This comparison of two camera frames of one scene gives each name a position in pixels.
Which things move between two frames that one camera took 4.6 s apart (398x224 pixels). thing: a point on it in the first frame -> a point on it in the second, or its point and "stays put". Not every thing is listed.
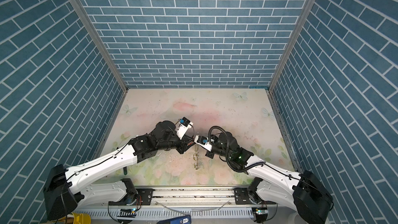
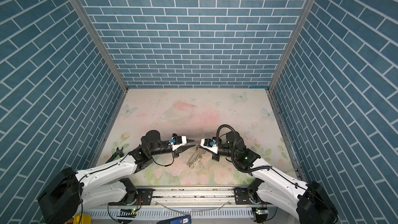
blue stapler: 186,219 stays put
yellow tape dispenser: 81,218 stays put
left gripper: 183,147 -> 177,153
